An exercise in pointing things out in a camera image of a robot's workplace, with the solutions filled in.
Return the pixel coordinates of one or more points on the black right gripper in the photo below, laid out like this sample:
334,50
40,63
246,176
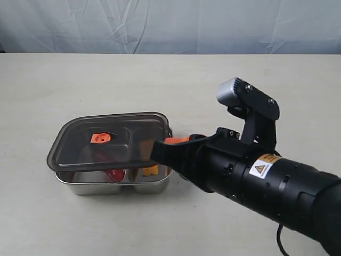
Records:
215,164

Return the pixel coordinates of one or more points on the yellow toy cheese wedge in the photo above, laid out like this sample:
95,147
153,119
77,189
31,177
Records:
145,151

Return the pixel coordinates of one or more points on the dark transparent container lid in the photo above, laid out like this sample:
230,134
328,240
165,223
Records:
117,134

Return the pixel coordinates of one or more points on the red toy sausage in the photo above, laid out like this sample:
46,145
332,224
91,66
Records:
114,173

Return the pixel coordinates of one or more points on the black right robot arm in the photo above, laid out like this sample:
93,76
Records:
292,194

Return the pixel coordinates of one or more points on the stainless steel lunch box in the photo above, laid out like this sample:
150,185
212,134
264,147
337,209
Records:
98,183

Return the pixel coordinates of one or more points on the grey fabric backdrop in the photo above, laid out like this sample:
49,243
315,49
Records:
171,27

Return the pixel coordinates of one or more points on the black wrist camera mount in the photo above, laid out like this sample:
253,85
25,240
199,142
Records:
259,111

